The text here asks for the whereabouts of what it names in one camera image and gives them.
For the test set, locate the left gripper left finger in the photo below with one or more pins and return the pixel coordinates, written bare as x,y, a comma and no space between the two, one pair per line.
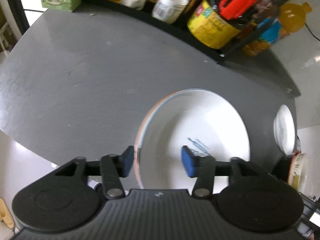
114,167

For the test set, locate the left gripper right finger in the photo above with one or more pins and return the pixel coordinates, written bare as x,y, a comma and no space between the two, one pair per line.
201,168

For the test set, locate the white plate with blue logo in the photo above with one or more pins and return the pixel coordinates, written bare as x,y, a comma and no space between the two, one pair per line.
203,121

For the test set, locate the black bowl with red rim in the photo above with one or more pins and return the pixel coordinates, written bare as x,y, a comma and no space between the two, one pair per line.
292,169

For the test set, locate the white bowl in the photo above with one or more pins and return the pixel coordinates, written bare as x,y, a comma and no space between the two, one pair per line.
284,130

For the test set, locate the white capped jar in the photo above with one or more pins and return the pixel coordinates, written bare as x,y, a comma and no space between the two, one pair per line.
168,11

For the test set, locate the orange juice bottle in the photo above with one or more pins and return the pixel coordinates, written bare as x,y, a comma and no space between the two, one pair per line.
291,19

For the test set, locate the dark bottle yellow label red handle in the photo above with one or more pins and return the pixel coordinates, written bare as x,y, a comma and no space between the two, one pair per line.
215,22

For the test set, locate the black wire rack shelf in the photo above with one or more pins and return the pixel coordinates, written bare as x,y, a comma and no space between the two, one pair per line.
179,29

